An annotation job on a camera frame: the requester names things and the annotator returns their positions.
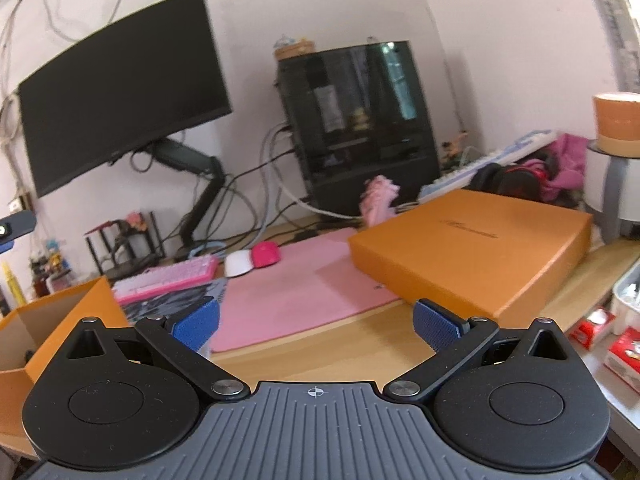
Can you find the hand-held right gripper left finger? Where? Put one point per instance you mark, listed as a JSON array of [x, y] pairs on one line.
[[197, 321]]

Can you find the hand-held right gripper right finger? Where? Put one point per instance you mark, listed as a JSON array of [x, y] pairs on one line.
[[436, 326]]

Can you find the large orange box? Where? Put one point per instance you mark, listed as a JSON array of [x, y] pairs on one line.
[[480, 252]]

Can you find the orange cardboard box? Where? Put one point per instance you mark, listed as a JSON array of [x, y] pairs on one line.
[[55, 320]]

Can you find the wooden desktop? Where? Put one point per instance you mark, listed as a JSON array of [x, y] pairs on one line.
[[345, 345]]

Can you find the pink keyboard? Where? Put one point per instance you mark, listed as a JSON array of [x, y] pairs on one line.
[[167, 276]]

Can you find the yellow bottle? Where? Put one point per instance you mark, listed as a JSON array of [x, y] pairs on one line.
[[14, 285]]

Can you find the white computer mouse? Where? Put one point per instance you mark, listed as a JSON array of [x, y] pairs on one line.
[[239, 263]]

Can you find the pink computer mouse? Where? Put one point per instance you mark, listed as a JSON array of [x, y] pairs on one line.
[[265, 253]]

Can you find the small black display shelf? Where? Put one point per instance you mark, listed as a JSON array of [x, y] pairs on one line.
[[125, 242]]

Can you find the pink desk mat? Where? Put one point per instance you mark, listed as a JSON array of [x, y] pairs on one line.
[[305, 285]]

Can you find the pink toy figure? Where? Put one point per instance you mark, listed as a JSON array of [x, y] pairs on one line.
[[379, 200]]

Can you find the red and white packet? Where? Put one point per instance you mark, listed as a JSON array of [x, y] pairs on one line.
[[625, 355], [591, 329]]

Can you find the black and red headphones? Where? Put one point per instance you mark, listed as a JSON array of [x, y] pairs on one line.
[[510, 180]]

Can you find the black computer monitor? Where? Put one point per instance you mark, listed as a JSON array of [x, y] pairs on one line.
[[120, 91]]

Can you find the small anime figure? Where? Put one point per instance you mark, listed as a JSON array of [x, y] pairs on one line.
[[452, 152]]

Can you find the white and blue keyboard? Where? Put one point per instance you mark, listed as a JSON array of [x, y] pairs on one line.
[[492, 157]]

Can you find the white plastic bin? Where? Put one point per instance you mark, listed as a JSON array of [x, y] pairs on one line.
[[627, 300]]

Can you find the pink cloth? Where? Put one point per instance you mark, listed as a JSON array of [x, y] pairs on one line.
[[567, 162]]

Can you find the black computer case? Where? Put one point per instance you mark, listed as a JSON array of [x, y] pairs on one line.
[[357, 125]]

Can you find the orange tape roll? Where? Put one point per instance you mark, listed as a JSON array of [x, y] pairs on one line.
[[618, 122]]

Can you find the woven basket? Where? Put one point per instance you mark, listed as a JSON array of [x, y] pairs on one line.
[[294, 50]]

